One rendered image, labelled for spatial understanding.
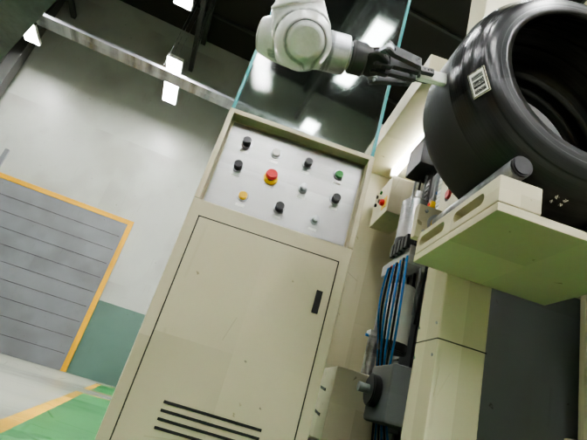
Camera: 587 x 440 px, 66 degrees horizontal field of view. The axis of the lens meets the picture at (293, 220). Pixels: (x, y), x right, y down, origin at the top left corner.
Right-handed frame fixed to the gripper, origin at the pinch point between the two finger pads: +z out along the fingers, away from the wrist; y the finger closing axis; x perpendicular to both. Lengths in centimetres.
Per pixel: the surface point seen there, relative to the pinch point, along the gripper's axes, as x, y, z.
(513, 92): 10.1, -11.9, 12.2
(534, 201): 33.7, -11.4, 15.5
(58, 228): -182, 831, -375
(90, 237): -179, 840, -316
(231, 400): 76, 57, -30
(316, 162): -7, 62, -14
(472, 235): 37.5, 0.9, 10.2
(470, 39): -5.8, -7.8, 5.3
